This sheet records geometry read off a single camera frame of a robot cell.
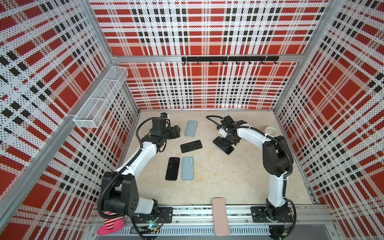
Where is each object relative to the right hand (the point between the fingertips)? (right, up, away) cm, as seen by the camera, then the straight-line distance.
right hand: (228, 144), depth 95 cm
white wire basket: (-85, +21, -4) cm, 88 cm away
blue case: (-25, +9, +17) cm, 32 cm away
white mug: (+30, +8, +5) cm, 32 cm away
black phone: (-6, +2, -8) cm, 11 cm away
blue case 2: (-26, -15, -4) cm, 30 cm away
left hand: (-33, +8, -8) cm, 35 cm away
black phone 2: (-35, -14, -7) cm, 38 cm away
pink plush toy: (-58, -33, -29) cm, 73 cm away
